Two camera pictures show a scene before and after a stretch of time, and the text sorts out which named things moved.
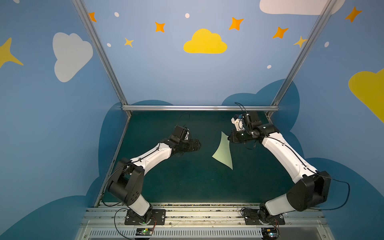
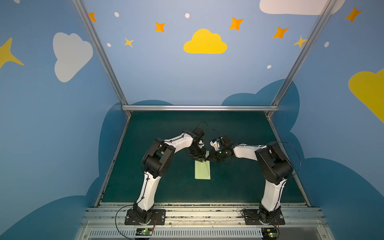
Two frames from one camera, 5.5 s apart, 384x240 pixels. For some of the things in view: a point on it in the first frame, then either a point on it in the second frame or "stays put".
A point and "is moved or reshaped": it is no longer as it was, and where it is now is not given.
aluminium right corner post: x=300 y=58 stays put
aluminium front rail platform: x=206 y=221 stays put
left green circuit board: x=144 y=231 stays put
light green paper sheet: x=223 y=153 is moved or reshaped
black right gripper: x=235 y=136 -> x=218 y=153
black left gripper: x=190 y=144 -> x=198 y=152
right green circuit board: x=269 y=233 stays put
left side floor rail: x=112 y=164 stays put
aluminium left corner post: x=82 y=10 stays put
